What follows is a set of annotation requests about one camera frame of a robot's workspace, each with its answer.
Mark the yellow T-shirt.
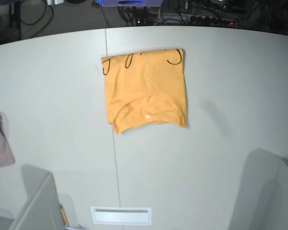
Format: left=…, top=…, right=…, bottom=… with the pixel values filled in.
left=101, top=48, right=187, bottom=134

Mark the white table slot plate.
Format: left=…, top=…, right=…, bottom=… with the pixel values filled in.
left=91, top=207, right=152, bottom=226

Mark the purple box with blue oval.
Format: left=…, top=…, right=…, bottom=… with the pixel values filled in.
left=97, top=0, right=163, bottom=7

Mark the wooden pencil in bin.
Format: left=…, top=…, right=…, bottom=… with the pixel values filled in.
left=60, top=207, right=69, bottom=227

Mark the grey left bin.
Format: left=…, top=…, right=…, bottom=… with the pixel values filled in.
left=8, top=171, right=70, bottom=230

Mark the grey bin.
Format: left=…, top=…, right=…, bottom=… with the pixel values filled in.
left=260, top=158, right=288, bottom=230
left=8, top=171, right=70, bottom=230

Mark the grey right bin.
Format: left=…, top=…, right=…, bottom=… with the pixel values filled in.
left=260, top=158, right=288, bottom=230

